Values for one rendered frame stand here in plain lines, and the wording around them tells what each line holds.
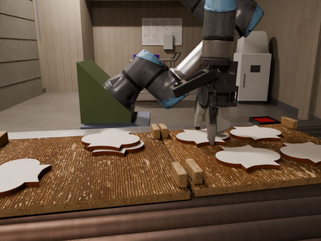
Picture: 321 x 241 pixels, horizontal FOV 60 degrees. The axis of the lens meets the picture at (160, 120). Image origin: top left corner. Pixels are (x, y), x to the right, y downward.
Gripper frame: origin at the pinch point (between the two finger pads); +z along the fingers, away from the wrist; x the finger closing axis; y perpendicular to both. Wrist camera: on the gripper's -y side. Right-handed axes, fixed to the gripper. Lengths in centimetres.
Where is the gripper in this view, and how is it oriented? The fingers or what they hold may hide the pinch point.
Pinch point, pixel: (202, 136)
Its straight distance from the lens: 74.6
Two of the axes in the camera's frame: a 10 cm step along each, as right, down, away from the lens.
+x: -2.0, -2.5, 9.5
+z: -0.4, 9.7, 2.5
